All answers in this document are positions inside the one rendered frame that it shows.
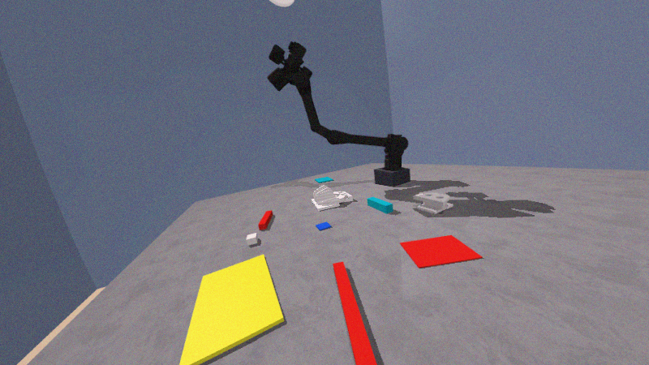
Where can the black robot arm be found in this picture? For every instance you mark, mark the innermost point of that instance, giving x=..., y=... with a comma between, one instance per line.
x=394, y=144

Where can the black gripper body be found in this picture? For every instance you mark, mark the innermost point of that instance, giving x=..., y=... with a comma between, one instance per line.
x=276, y=56

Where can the small white block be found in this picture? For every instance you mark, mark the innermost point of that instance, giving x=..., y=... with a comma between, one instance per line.
x=252, y=239

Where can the red flat square plate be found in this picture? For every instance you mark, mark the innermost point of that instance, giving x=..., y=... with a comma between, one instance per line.
x=430, y=252

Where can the red rectangular block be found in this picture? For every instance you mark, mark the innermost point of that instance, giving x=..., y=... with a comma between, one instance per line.
x=265, y=220

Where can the red long flat bar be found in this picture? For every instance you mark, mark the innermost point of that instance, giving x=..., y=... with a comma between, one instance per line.
x=359, y=340

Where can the yellow flat plate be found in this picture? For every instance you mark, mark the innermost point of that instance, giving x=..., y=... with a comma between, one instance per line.
x=233, y=305

